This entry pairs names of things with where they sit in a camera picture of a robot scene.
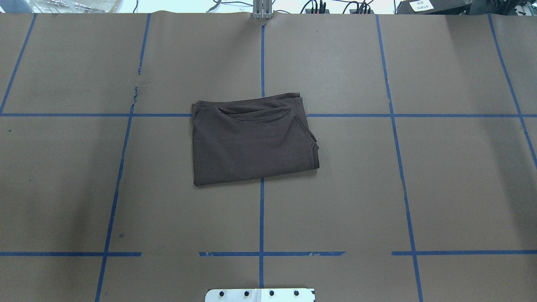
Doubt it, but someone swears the dark brown t-shirt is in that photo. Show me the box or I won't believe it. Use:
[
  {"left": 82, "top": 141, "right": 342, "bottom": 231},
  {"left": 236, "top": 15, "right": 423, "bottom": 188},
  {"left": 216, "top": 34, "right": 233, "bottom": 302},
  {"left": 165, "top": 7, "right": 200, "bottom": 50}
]
[{"left": 191, "top": 93, "right": 320, "bottom": 187}]

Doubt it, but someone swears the aluminium frame post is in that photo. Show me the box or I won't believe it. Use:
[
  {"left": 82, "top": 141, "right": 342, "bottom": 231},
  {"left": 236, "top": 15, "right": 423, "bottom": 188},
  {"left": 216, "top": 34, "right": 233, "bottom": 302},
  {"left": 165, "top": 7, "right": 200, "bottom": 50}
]
[{"left": 253, "top": 0, "right": 274, "bottom": 19}]

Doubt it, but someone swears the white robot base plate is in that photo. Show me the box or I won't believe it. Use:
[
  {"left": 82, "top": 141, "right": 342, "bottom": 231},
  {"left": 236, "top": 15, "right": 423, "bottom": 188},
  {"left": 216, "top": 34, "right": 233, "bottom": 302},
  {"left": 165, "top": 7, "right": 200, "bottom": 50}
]
[{"left": 205, "top": 287, "right": 316, "bottom": 302}]

